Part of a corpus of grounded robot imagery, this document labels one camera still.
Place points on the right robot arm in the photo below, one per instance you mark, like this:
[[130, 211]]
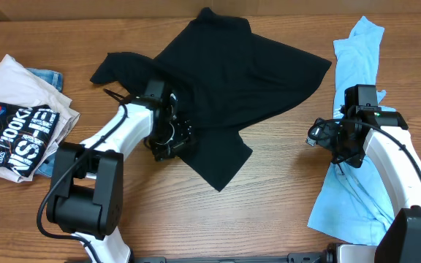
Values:
[[367, 131]]

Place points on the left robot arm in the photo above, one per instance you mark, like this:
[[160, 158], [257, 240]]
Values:
[[85, 199]]

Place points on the black printed folded t-shirt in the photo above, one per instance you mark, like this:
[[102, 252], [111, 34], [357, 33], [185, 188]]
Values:
[[25, 133]]

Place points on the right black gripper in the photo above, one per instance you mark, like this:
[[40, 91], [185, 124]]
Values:
[[321, 134]]

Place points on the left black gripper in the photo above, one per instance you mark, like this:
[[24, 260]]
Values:
[[184, 134]]

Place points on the folded white garment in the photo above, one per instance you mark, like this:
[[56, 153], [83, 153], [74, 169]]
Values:
[[18, 86]]

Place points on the light blue t-shirt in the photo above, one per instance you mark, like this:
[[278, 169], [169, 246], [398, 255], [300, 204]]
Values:
[[353, 204]]

